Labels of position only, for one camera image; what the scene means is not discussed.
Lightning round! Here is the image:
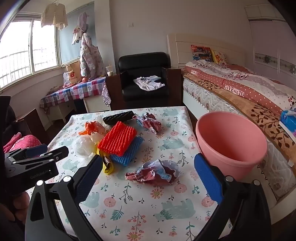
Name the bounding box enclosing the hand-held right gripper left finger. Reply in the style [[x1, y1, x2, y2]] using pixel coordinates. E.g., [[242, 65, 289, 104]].
[[25, 154, 103, 241]]

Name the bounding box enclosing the white printed cloth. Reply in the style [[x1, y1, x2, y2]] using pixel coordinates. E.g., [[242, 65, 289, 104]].
[[133, 76, 166, 92]]

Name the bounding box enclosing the white desk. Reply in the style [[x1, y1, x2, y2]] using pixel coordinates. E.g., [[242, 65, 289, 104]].
[[45, 96, 111, 123]]

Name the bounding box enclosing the floral padded jacket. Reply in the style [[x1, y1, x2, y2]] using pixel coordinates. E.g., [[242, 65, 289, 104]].
[[79, 32, 107, 78]]

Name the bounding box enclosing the brown paper bag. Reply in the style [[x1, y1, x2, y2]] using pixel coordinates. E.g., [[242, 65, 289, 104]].
[[65, 61, 82, 84]]

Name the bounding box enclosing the brown wooden chair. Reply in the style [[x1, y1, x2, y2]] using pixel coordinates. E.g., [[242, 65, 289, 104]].
[[14, 108, 50, 144]]

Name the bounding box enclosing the yellow cloth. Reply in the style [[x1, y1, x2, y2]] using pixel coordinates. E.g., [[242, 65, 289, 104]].
[[96, 148, 115, 175]]

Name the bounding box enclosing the bed with white mattress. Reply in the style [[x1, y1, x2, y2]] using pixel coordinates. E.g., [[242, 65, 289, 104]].
[[181, 60, 296, 202]]

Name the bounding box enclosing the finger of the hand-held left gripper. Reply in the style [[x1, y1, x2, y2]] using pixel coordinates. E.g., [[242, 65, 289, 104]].
[[4, 144, 48, 160], [5, 146, 69, 165]]

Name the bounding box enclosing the pink dotted cloth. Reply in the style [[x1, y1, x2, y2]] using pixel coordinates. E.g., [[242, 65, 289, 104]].
[[3, 133, 45, 154]]

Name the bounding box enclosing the yellow floral pillow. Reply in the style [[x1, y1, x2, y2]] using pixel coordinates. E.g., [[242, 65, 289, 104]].
[[211, 50, 228, 66]]

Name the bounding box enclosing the lavender hat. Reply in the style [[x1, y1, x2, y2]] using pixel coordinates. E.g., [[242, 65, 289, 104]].
[[77, 11, 89, 32]]

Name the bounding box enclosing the brown leaf pattern blanket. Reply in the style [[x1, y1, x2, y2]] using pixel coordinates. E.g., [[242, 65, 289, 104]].
[[185, 72, 296, 163]]

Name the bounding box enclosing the orange peel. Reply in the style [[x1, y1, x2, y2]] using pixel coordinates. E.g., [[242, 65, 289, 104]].
[[79, 122, 109, 136]]

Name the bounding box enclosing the window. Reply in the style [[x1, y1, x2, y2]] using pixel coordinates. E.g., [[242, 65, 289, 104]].
[[0, 20, 62, 90]]

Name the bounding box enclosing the red blue paper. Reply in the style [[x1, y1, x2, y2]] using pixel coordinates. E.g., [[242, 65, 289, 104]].
[[135, 112, 162, 135], [125, 159, 181, 186]]

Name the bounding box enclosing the orange foam net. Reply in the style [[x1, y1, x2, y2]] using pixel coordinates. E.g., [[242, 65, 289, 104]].
[[97, 121, 137, 157]]

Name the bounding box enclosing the white wardrobe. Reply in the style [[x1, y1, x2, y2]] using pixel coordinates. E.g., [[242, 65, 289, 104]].
[[245, 5, 296, 86]]

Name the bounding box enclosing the grey window blind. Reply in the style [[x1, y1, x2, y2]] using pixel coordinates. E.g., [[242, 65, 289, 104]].
[[58, 5, 95, 66]]

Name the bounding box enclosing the pink plastic bucket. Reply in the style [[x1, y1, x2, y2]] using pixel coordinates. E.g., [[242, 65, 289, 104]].
[[195, 111, 269, 182]]

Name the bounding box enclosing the colourful printed pillow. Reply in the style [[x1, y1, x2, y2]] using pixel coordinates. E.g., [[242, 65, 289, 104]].
[[191, 45, 214, 62]]

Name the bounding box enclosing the white plastic bag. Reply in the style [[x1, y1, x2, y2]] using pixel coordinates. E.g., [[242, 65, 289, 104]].
[[89, 116, 111, 143]]

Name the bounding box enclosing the white bed headboard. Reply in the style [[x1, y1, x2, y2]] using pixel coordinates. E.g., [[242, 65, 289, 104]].
[[167, 34, 245, 70]]

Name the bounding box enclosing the pink patchwork quilt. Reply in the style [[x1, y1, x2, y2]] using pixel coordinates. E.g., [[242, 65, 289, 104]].
[[184, 60, 296, 116]]

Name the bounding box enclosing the clear plastic bag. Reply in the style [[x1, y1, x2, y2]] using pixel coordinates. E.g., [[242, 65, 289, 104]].
[[73, 134, 97, 159]]

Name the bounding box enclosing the blue foam net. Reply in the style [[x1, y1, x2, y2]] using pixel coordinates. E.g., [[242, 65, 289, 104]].
[[110, 136, 144, 167]]

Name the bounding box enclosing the white hanging garment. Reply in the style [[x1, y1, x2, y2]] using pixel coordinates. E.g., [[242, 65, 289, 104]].
[[40, 2, 68, 30]]

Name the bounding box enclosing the floral tablecloth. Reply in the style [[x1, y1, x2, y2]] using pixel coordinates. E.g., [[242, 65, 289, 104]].
[[25, 107, 234, 241]]

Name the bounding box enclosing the black foam net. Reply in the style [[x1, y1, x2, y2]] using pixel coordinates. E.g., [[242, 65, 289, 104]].
[[102, 111, 135, 126]]

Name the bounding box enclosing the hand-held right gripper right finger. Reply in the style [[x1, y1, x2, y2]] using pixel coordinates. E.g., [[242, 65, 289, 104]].
[[194, 153, 271, 241]]

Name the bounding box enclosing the black leather armchair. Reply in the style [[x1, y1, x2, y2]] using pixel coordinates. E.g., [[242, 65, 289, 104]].
[[105, 52, 183, 110]]

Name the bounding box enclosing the blue tissue box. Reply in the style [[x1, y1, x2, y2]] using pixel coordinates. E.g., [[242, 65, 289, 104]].
[[279, 109, 296, 142]]

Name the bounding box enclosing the checked tablecloth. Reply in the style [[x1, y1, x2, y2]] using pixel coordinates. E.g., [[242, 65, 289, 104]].
[[40, 76, 111, 109]]

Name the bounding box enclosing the person's left hand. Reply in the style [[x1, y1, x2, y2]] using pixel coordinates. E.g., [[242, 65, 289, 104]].
[[13, 192, 30, 224]]

